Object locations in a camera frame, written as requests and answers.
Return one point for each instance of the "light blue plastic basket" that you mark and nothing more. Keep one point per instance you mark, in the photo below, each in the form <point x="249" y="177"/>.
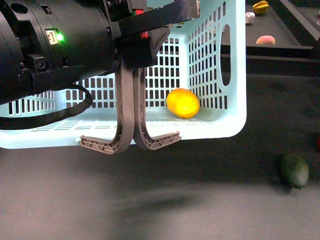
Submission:
<point x="204" y="55"/>

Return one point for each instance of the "yellow mango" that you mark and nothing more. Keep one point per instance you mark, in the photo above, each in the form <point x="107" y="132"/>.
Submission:
<point x="183" y="103"/>

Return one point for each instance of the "black fruit display tray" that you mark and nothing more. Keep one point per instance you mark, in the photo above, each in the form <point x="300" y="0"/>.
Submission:
<point x="295" y="25"/>

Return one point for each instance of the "yellow star fruit right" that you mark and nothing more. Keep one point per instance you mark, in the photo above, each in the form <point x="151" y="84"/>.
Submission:
<point x="261" y="7"/>

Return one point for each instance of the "grey tape roll tilted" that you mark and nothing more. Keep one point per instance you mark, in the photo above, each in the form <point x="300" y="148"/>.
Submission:
<point x="249" y="17"/>

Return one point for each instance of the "pink peach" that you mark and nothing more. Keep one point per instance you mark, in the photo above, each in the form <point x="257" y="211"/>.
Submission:
<point x="266" y="40"/>

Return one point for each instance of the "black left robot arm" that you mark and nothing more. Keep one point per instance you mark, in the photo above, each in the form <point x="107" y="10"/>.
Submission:
<point x="50" y="44"/>

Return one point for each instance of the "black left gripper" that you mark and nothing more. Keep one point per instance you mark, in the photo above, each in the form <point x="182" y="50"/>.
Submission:
<point x="139" y="32"/>

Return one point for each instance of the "dark green avocado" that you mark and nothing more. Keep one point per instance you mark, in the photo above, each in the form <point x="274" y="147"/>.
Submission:
<point x="295" y="170"/>

